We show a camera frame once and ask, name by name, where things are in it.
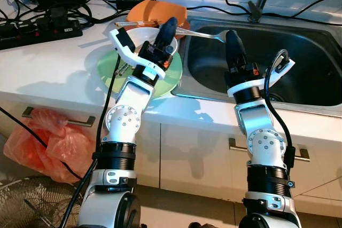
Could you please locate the white sink cabinet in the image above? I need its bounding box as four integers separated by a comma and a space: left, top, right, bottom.
0, 92, 342, 219

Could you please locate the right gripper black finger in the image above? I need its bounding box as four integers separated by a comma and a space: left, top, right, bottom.
224, 29, 247, 69

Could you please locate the brass cabinet handle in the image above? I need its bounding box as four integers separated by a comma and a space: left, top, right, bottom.
21, 107, 96, 128
229, 138, 310, 162

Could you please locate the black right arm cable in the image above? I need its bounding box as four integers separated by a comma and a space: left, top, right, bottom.
263, 49, 296, 186

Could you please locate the golden fork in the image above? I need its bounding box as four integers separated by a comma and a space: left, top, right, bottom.
115, 20, 161, 28

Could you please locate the small black power adapter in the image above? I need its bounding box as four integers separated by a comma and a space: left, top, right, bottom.
116, 0, 151, 10

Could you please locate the green plate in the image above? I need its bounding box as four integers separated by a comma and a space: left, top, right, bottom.
97, 46, 183, 99

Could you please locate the stainless steel sink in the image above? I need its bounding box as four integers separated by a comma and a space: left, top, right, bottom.
172, 15, 342, 107

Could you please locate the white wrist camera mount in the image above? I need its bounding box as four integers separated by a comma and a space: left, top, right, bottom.
227, 56, 296, 99
110, 27, 167, 79

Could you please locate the orange bowl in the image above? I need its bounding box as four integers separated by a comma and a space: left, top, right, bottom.
127, 0, 189, 28

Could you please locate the black power strip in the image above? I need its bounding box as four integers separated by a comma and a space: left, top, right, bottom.
0, 17, 83, 51

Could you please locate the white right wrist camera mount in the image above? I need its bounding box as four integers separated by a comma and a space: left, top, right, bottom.
227, 56, 296, 99

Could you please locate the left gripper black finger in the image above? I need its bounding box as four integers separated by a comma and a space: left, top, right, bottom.
156, 17, 178, 47

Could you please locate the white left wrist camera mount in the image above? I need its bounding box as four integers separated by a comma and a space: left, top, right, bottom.
110, 27, 167, 79

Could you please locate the white bowl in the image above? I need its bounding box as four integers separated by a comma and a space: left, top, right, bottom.
115, 27, 178, 58

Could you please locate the orange plate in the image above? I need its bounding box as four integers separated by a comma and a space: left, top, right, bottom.
172, 20, 189, 32

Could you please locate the orange plastic bag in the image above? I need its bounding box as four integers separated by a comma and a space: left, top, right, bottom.
3, 108, 97, 183

